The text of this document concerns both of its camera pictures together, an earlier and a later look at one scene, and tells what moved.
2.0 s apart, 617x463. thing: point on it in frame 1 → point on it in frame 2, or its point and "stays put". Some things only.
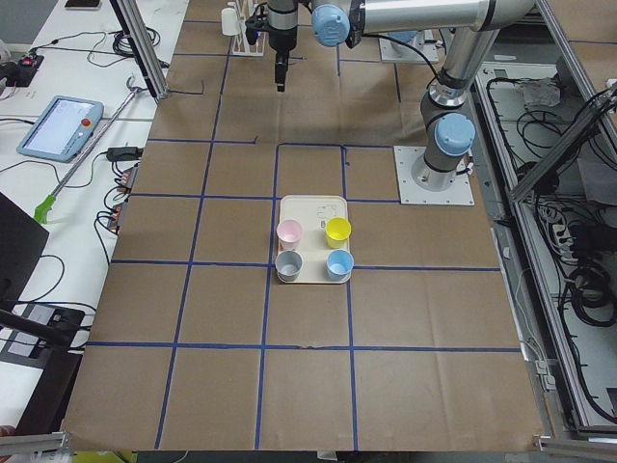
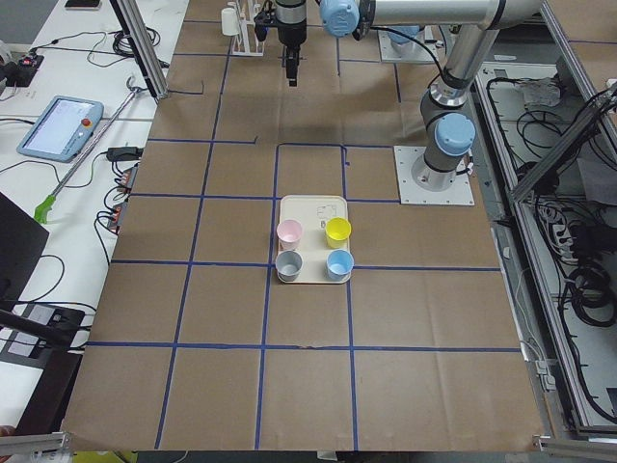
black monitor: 22,241 stays put
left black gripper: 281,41 → 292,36
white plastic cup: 230,25 stays put
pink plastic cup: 288,233 stays put
